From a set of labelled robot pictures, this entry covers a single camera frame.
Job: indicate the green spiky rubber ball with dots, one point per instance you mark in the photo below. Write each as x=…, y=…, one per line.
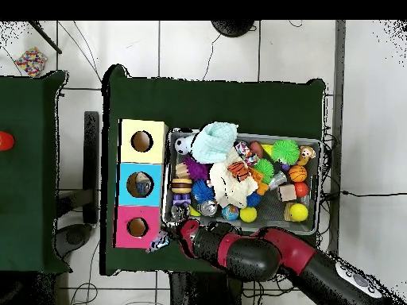
x=285, y=151

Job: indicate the cream yellow waffle cloth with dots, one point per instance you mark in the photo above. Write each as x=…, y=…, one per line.
x=229, y=187

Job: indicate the large yellow ball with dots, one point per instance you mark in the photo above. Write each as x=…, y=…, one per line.
x=297, y=211

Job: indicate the shallow clear mesh bin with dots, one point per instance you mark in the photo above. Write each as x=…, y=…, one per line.
x=166, y=210

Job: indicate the mint green waffle cloth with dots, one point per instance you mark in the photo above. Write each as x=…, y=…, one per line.
x=215, y=141

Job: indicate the multicoloured speckled toy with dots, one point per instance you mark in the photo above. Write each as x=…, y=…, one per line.
x=30, y=61

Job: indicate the clear plastic wrapper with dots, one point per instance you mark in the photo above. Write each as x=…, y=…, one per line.
x=158, y=242

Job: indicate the wooden box with three holes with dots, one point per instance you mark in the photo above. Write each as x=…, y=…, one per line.
x=124, y=216

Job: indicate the black round floor base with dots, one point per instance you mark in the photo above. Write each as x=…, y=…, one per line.
x=232, y=27

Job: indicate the blue spiky ball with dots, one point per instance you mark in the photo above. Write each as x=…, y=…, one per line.
x=203, y=189

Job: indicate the dark green table cloth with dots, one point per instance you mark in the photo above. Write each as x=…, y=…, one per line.
x=216, y=101

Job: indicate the dark green side table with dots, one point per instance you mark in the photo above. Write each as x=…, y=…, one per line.
x=32, y=190

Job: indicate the red ball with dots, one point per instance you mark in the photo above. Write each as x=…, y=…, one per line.
x=301, y=189

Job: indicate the orange striped tiger plush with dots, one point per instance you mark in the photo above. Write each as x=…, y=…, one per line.
x=238, y=169

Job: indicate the brown wooden yo-yo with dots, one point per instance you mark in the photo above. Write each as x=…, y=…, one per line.
x=181, y=186

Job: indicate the small green spiky ball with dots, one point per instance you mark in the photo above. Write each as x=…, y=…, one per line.
x=264, y=168

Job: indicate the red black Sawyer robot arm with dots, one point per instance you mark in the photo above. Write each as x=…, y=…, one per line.
x=267, y=254

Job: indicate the orange mini basketball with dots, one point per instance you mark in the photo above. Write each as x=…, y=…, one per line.
x=297, y=173

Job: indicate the clear blue packet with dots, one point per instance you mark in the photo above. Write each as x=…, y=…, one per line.
x=140, y=189

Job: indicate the small soccer ball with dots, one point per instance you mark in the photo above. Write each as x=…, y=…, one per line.
x=181, y=145

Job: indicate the red round disc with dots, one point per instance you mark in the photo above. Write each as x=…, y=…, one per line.
x=5, y=141

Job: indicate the black upright panel stand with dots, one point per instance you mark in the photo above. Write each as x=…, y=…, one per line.
x=91, y=165

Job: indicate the blue yellow rubber ball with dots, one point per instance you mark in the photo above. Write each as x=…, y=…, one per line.
x=230, y=212

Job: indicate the light wooden cube block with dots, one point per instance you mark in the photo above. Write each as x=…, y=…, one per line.
x=287, y=192

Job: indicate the purple spiky ball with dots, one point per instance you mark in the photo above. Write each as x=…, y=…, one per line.
x=196, y=168

